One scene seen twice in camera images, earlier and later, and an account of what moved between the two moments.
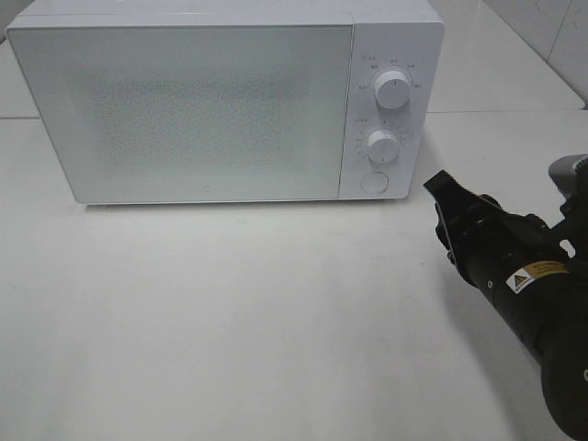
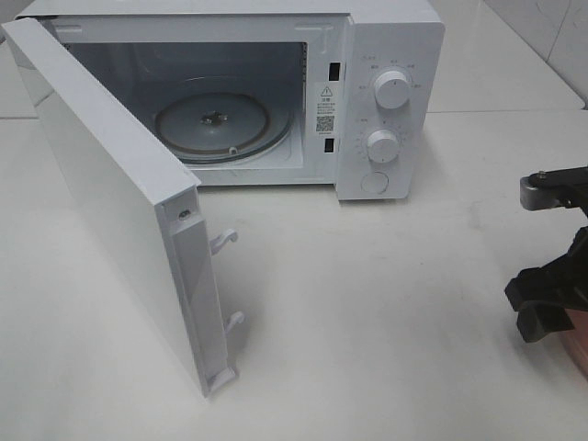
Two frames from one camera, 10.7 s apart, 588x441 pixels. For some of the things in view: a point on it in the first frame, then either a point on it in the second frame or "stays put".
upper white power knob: [392, 88] stays put
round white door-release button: [375, 183] stays put
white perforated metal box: [162, 113] to [159, 209]
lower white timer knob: [382, 146] stays put
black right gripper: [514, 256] to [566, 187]
